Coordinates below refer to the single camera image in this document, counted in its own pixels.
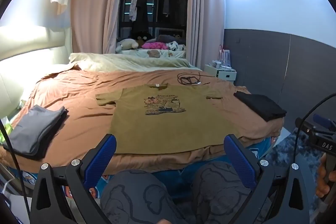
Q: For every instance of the small boxes and bottles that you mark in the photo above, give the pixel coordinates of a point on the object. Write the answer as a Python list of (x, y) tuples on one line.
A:
[(216, 64)]

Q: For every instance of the white padded headboard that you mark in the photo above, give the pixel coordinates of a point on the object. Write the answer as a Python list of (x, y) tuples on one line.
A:
[(26, 40)]

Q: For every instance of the black square frame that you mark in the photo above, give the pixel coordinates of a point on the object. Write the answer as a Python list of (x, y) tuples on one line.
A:
[(187, 77), (195, 80)]

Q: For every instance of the folded black clothes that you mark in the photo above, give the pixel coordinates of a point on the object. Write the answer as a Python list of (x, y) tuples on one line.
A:
[(260, 106)]

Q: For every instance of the stack of folded grey clothes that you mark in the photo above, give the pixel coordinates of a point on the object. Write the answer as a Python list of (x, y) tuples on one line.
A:
[(29, 132)]

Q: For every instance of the pink cloth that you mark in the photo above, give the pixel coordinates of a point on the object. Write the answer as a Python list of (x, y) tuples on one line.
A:
[(155, 45)]

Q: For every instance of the striped bag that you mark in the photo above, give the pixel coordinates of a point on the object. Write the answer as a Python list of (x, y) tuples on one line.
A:
[(226, 57)]

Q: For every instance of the dark plush toy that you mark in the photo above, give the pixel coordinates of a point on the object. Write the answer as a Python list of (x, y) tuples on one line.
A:
[(143, 36)]

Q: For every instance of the bear print cream blanket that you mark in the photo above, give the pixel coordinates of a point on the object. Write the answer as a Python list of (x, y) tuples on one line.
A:
[(168, 54)]

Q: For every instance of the white plush toy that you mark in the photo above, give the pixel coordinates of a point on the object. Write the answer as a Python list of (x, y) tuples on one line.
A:
[(177, 46)]

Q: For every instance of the person's leg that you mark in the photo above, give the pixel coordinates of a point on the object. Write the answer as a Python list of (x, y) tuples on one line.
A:
[(223, 195), (136, 197)]

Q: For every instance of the cream nightstand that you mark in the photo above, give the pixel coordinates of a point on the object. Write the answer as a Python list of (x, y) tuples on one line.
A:
[(223, 74)]

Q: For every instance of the grey pillow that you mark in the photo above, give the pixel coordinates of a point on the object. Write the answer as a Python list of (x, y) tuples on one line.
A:
[(169, 38)]

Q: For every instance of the person's right hand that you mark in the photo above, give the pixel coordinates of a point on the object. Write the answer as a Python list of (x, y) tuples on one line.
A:
[(320, 176)]

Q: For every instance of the black hanging garment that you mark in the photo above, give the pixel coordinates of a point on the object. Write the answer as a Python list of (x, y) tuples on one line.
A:
[(143, 6)]

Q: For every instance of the person's right leg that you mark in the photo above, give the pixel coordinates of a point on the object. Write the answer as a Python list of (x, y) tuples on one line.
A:
[(223, 195)]

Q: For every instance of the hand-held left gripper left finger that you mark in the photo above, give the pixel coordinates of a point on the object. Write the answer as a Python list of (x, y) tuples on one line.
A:
[(102, 158)]

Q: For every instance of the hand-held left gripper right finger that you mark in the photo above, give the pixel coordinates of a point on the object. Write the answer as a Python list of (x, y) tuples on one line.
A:
[(241, 161)]

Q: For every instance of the pink curtain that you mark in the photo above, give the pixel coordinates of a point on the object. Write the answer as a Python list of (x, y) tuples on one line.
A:
[(204, 16), (86, 16)]

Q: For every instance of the pale green duvet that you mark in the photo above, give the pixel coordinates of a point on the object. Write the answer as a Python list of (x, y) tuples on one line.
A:
[(118, 62)]

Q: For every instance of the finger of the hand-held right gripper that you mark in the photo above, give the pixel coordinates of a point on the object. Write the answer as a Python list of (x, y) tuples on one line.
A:
[(300, 124), (324, 121)]

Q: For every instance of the brown blanket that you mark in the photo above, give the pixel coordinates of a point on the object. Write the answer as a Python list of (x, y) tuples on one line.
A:
[(78, 98)]

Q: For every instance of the person's left leg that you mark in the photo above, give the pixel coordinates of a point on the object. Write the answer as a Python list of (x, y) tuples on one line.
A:
[(136, 197)]

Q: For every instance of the patterned hanging garment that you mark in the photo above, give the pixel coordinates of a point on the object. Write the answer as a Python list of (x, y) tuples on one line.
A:
[(134, 2)]

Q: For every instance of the olive printed T-shirt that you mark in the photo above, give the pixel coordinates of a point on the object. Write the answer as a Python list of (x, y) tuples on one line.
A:
[(162, 132)]

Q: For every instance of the beige plush toy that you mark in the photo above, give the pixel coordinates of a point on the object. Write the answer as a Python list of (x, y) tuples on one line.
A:
[(127, 45)]

